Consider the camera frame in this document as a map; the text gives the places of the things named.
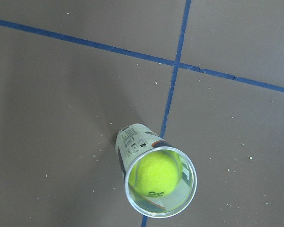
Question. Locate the yellow tennis ball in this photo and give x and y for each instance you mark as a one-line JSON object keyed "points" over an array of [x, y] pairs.
{"points": [[157, 174]]}

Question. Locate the clear tennis ball can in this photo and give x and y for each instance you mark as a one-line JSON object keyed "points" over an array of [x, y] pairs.
{"points": [[135, 141]]}

